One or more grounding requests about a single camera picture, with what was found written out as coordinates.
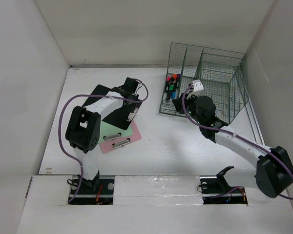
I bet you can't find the green wire mesh organizer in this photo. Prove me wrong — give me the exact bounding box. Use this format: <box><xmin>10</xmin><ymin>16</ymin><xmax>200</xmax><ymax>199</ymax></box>
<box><xmin>159</xmin><ymin>42</ymin><xmax>249</xmax><ymax>124</ymax></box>

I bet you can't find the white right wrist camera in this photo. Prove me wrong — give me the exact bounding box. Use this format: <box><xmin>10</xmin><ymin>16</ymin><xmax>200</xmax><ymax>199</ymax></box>
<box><xmin>187</xmin><ymin>79</ymin><xmax>204</xmax><ymax>99</ymax></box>

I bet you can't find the black clipboard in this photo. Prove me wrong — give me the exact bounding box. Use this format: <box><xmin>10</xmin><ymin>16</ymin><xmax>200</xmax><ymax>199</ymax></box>
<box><xmin>91</xmin><ymin>85</ymin><xmax>142</xmax><ymax>130</ymax></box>

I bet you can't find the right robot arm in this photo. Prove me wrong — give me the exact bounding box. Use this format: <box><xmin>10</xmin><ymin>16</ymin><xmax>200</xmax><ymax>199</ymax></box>
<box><xmin>172</xmin><ymin>94</ymin><xmax>293</xmax><ymax>198</ymax></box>

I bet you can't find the green clipboard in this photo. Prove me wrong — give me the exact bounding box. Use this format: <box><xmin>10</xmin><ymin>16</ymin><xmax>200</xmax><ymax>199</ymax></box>
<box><xmin>98</xmin><ymin>121</ymin><xmax>133</xmax><ymax>144</ymax></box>

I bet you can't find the purple capped black highlighter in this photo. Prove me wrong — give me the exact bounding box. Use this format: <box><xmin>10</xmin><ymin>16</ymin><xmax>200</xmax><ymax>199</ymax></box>
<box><xmin>176</xmin><ymin>74</ymin><xmax>181</xmax><ymax>89</ymax></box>

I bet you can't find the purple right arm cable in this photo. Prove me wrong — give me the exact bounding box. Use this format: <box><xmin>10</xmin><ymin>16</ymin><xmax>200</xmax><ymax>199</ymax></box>
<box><xmin>182</xmin><ymin>84</ymin><xmax>293</xmax><ymax>200</ymax></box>

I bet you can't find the pink capped black highlighter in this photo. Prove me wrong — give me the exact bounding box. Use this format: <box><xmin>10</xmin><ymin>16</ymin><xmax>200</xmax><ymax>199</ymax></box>
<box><xmin>164</xmin><ymin>77</ymin><xmax>174</xmax><ymax>92</ymax></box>

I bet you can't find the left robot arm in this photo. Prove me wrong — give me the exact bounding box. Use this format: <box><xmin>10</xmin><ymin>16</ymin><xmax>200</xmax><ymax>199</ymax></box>
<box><xmin>65</xmin><ymin>78</ymin><xmax>143</xmax><ymax>193</ymax></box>

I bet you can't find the green capped black highlighter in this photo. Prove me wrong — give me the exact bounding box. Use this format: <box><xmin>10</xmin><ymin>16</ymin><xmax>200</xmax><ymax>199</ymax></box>
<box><xmin>166</xmin><ymin>83</ymin><xmax>175</xmax><ymax>100</ymax></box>

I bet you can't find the pink clipboard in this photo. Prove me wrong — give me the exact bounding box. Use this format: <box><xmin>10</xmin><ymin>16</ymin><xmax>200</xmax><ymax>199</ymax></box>
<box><xmin>99</xmin><ymin>121</ymin><xmax>142</xmax><ymax>154</ymax></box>

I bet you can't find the orange capped black highlighter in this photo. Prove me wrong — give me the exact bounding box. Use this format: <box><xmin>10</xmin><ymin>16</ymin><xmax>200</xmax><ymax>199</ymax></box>
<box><xmin>169</xmin><ymin>74</ymin><xmax>177</xmax><ymax>86</ymax></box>

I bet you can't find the black mounting rail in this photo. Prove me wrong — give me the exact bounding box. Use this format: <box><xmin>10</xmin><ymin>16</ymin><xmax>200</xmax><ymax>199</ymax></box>
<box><xmin>67</xmin><ymin>175</ymin><xmax>248</xmax><ymax>206</ymax></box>

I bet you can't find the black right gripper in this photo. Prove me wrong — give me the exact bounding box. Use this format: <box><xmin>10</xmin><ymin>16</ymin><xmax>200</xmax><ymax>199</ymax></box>
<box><xmin>171</xmin><ymin>91</ymin><xmax>204</xmax><ymax>125</ymax></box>

